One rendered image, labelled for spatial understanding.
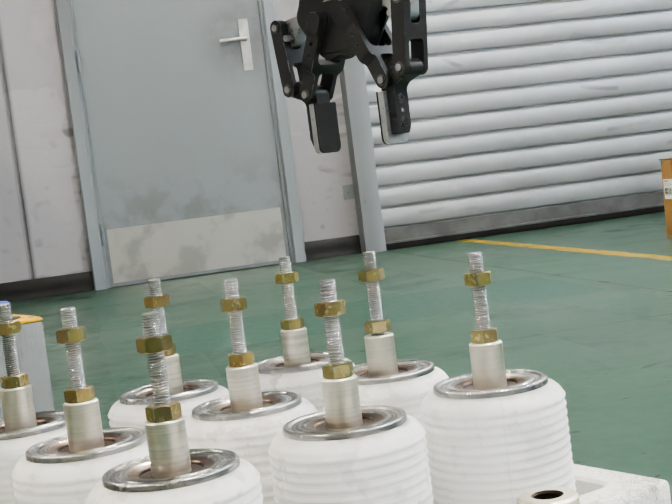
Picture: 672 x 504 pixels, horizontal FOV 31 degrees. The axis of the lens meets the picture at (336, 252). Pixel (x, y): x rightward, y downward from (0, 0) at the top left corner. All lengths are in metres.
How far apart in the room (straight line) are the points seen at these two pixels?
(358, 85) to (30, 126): 1.53
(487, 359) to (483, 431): 0.05
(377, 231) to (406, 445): 5.09
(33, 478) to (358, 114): 5.08
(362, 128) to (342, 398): 5.07
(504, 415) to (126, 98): 5.03
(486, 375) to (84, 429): 0.26
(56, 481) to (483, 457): 0.26
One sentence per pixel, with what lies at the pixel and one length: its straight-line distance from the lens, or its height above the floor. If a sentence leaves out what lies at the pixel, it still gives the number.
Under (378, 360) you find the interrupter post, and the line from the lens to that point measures 0.89.
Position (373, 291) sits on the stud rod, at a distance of 0.89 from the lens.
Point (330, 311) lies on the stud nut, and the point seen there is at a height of 0.32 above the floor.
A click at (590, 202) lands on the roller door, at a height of 0.10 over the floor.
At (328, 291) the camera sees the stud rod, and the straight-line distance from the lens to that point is 0.73.
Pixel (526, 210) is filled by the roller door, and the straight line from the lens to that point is 6.06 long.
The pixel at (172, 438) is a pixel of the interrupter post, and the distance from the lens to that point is 0.67.
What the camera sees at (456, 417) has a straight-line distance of 0.77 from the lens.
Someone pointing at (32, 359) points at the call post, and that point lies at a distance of 1.04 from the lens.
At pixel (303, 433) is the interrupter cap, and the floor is 0.25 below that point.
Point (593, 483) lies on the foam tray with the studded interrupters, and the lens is 0.84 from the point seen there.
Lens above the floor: 0.40
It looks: 4 degrees down
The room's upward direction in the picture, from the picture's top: 7 degrees counter-clockwise
